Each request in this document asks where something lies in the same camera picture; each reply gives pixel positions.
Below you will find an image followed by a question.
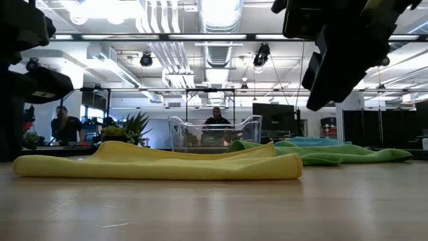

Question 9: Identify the black aluminium table frame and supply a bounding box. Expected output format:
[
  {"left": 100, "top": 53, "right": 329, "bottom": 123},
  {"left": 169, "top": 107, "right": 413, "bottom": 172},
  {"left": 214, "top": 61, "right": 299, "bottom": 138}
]
[{"left": 0, "top": 146, "right": 428, "bottom": 161}]

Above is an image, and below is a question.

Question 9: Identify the teal microfiber towel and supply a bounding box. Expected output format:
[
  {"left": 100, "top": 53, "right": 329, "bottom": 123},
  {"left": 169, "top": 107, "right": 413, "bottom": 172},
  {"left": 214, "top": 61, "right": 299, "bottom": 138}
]
[{"left": 286, "top": 136, "right": 352, "bottom": 147}]

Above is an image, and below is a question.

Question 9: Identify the small background plant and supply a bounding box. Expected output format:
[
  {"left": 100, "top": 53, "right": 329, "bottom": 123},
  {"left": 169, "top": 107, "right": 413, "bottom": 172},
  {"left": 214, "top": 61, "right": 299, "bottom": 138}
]
[{"left": 22, "top": 131, "right": 41, "bottom": 150}]

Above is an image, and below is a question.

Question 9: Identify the person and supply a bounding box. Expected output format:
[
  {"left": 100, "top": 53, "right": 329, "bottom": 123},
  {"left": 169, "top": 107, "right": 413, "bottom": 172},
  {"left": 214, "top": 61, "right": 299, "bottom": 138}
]
[
  {"left": 203, "top": 106, "right": 233, "bottom": 135},
  {"left": 50, "top": 105, "right": 86, "bottom": 147}
]

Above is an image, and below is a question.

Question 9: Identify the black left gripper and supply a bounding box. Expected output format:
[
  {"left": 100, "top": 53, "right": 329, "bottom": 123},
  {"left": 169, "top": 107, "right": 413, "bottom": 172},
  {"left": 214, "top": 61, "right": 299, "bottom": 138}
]
[{"left": 0, "top": 0, "right": 74, "bottom": 104}]

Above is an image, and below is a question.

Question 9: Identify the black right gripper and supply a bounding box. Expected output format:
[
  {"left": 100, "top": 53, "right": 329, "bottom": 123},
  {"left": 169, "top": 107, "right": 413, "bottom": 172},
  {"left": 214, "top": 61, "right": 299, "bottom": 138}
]
[{"left": 302, "top": 0, "right": 399, "bottom": 112}]

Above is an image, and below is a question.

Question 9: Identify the silver ventilation duct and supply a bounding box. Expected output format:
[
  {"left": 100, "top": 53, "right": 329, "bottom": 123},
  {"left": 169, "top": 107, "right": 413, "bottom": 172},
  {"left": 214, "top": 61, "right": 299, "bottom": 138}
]
[{"left": 197, "top": 0, "right": 244, "bottom": 68}]

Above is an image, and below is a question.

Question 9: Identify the clear plastic bin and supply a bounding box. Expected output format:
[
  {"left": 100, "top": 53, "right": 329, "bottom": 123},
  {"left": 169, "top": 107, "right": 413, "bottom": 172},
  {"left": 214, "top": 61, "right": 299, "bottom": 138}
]
[{"left": 168, "top": 114, "right": 263, "bottom": 155}]

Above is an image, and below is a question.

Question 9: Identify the potted succulent plant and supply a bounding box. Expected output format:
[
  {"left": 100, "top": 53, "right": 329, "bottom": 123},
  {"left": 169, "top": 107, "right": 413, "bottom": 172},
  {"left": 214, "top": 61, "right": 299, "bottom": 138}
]
[{"left": 102, "top": 111, "right": 154, "bottom": 148}]

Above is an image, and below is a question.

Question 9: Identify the black overhead light bar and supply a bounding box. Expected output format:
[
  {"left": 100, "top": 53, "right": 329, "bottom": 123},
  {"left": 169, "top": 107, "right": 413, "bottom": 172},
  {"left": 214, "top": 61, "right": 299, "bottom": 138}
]
[{"left": 49, "top": 32, "right": 428, "bottom": 42}]

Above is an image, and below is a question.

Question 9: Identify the green microfiber towel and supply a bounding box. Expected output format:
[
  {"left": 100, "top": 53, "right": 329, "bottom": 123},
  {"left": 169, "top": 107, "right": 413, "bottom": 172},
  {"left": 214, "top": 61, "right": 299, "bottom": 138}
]
[{"left": 226, "top": 139, "right": 414, "bottom": 167}]

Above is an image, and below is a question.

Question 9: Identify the large black monitor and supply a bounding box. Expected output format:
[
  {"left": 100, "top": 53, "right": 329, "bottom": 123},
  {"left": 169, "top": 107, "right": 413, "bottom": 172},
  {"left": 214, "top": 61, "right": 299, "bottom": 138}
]
[{"left": 252, "top": 102, "right": 296, "bottom": 139}]

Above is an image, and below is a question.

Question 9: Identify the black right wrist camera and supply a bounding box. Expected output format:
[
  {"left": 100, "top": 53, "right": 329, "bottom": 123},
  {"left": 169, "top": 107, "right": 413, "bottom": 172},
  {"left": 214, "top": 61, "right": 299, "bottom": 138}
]
[{"left": 271, "top": 0, "right": 324, "bottom": 39}]

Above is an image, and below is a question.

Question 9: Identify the yellow microfiber towel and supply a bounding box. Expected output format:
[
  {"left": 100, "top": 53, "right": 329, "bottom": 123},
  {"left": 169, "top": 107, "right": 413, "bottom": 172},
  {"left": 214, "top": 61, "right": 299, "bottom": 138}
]
[{"left": 12, "top": 140, "right": 304, "bottom": 181}]

